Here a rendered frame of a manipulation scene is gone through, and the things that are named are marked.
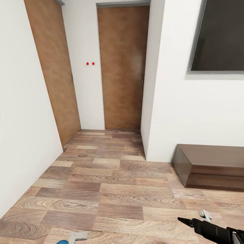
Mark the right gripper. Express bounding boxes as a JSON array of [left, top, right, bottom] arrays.
[[178, 217, 220, 244]]

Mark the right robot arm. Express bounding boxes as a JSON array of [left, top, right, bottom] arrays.
[[178, 210, 244, 244]]

